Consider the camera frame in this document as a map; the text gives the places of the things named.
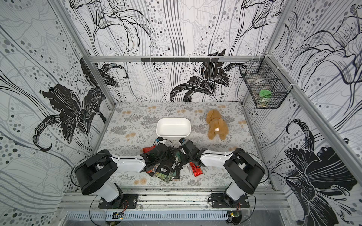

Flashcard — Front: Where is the green picture tea bag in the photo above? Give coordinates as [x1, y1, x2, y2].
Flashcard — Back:
[174, 152, 183, 166]

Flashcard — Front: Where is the red long tea bag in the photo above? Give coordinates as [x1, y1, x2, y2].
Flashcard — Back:
[189, 162, 203, 177]

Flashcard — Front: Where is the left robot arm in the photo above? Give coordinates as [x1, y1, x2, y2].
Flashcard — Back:
[73, 144, 173, 202]

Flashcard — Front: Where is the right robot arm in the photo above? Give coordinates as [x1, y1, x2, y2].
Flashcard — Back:
[177, 138, 265, 201]

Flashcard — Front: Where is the black barcode tea bag front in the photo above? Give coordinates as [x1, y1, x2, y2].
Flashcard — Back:
[156, 160, 178, 177]

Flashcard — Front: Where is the red square tea bag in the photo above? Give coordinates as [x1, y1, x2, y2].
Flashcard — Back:
[142, 145, 155, 153]

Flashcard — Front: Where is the orange label tea bag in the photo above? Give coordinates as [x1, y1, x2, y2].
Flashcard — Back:
[143, 164, 159, 177]

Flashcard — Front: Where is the white plastic storage box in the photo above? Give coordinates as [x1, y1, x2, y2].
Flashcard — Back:
[156, 118, 191, 138]

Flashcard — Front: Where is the brown plush teddy dog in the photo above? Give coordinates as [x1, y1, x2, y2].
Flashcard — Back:
[206, 110, 229, 140]

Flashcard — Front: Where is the green lidded cup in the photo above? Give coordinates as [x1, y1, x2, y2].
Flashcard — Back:
[258, 89, 273, 107]

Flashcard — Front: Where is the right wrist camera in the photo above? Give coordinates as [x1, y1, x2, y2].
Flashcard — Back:
[179, 138, 186, 144]

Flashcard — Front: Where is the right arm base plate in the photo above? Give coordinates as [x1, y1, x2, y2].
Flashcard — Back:
[208, 193, 250, 210]

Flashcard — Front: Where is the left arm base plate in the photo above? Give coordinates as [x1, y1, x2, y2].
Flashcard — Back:
[98, 194, 138, 210]

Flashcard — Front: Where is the white slotted cable duct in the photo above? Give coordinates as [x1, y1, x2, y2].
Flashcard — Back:
[105, 211, 229, 221]

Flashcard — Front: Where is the black wire basket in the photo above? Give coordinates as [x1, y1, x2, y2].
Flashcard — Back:
[239, 58, 288, 109]

